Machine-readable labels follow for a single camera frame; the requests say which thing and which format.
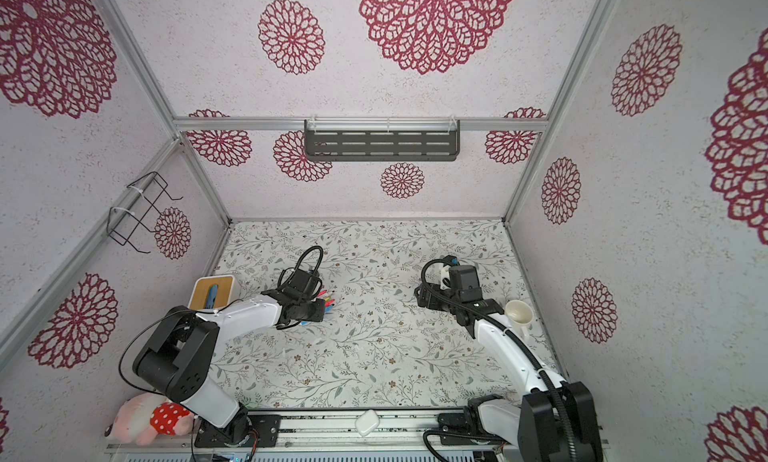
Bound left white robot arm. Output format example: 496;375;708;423
132;290;326;432

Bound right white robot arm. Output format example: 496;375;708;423
414;282;604;461

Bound cream ceramic mug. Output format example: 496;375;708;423
504;300;534;344

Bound white wooden-top tissue box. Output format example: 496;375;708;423
187;274;240;311

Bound pink plush toy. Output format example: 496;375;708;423
105;393;194;446

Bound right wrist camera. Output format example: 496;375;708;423
440;265;483;303

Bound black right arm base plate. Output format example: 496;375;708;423
437;412;503;446

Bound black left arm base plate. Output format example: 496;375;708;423
193;413;282;449

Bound white pad on rail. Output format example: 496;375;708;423
355;409;381;437

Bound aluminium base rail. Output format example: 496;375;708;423
104;406;610;462

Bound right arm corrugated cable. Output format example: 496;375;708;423
419;257;578;462

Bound dark metal wall shelf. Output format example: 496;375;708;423
304;119;460;162

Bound black wire wall rack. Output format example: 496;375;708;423
105;170;183;254

